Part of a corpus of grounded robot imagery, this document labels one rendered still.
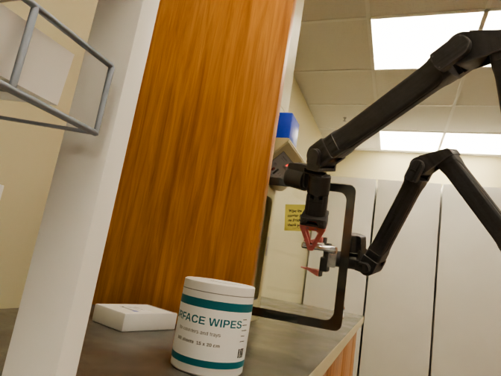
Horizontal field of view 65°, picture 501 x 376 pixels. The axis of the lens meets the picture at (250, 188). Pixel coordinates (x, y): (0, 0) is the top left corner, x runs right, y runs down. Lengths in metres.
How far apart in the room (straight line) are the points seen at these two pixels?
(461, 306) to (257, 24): 3.45
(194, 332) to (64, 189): 0.44
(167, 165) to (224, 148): 0.19
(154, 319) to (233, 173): 0.43
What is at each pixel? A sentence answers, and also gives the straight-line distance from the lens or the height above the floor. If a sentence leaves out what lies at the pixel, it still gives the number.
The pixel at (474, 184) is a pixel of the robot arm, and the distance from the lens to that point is 1.27.
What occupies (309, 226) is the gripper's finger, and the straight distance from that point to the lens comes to 1.03.
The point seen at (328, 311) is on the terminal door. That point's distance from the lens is 1.12.
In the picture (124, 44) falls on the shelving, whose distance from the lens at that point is 0.33.
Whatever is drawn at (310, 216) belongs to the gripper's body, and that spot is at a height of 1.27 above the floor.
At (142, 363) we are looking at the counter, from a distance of 0.74.
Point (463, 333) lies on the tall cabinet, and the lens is 4.24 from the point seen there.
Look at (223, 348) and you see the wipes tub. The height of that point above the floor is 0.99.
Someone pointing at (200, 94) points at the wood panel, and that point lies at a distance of 1.25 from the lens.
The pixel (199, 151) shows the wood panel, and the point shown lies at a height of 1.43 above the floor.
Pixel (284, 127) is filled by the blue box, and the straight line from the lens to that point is 1.22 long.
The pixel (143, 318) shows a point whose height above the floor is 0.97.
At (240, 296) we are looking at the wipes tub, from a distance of 0.69.
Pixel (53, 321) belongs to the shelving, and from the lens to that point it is 0.30.
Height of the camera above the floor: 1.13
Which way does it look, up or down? 11 degrees up
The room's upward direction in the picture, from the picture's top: 9 degrees clockwise
